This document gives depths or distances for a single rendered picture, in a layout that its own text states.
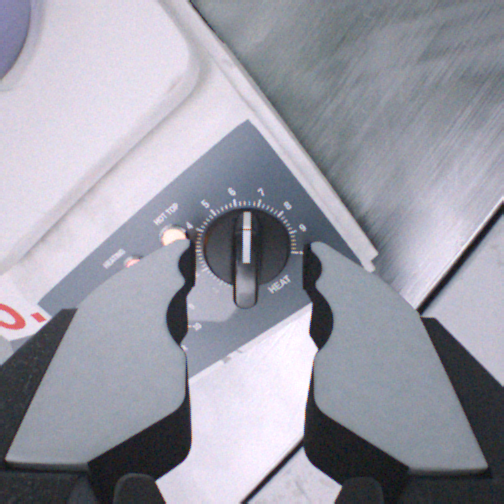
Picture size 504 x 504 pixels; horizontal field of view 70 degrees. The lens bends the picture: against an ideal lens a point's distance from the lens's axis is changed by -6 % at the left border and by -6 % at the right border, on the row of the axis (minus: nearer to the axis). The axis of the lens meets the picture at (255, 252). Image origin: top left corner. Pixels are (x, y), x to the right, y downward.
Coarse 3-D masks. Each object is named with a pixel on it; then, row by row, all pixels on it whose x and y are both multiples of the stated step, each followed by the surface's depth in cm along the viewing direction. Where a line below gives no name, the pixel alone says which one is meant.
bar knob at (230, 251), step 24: (240, 216) 13; (264, 216) 13; (216, 240) 14; (240, 240) 12; (264, 240) 14; (288, 240) 14; (216, 264) 14; (240, 264) 13; (264, 264) 14; (240, 288) 13
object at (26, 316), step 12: (0, 276) 20; (0, 288) 21; (12, 288) 21; (0, 300) 22; (12, 300) 22; (24, 300) 22; (0, 312) 22; (12, 312) 22; (24, 312) 22; (36, 312) 22; (0, 324) 23; (12, 324) 23; (24, 324) 23; (36, 324) 23
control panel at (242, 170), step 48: (240, 144) 12; (192, 192) 13; (240, 192) 13; (288, 192) 13; (144, 240) 14; (336, 240) 14; (192, 288) 15; (288, 288) 15; (192, 336) 16; (240, 336) 16
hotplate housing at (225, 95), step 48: (192, 96) 12; (240, 96) 12; (144, 144) 13; (192, 144) 13; (288, 144) 13; (96, 192) 14; (144, 192) 13; (48, 240) 14; (96, 240) 14; (48, 288) 15
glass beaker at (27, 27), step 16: (0, 0) 10; (16, 0) 11; (32, 0) 11; (0, 16) 10; (16, 16) 11; (32, 16) 11; (0, 32) 10; (16, 32) 11; (32, 32) 11; (0, 48) 11; (16, 48) 11; (32, 48) 12; (0, 64) 11; (16, 64) 12; (0, 80) 12; (16, 80) 12
